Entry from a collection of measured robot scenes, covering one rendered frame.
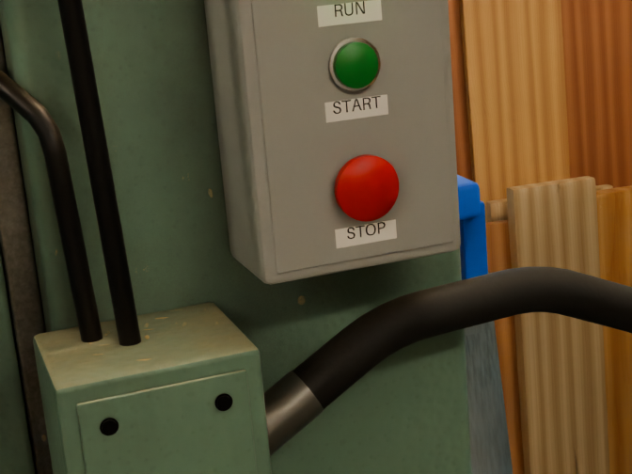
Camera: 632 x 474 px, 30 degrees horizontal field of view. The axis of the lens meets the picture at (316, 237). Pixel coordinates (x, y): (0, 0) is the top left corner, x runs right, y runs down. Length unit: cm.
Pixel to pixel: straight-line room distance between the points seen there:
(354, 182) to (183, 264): 11
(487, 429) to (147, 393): 108
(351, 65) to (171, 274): 14
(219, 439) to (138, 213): 12
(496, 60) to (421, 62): 148
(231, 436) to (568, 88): 164
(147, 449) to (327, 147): 15
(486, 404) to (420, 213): 102
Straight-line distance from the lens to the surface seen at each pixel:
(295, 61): 52
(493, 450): 157
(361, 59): 52
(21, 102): 55
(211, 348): 52
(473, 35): 200
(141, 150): 57
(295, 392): 57
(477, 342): 153
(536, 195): 193
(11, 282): 61
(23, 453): 64
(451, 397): 66
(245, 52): 51
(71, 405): 51
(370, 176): 52
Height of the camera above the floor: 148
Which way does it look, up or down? 15 degrees down
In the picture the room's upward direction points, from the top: 5 degrees counter-clockwise
